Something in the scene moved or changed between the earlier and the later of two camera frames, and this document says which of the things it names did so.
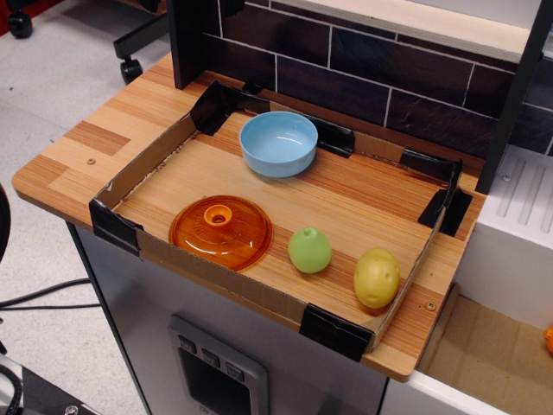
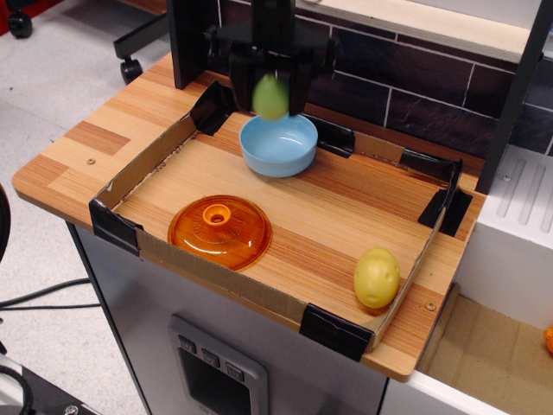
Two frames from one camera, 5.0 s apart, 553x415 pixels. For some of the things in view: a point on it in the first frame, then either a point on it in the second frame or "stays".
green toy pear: x=309 y=251 to x=270 y=97
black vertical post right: x=517 y=96 stays
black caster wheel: x=130 y=69 stays
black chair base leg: x=142 y=36 stays
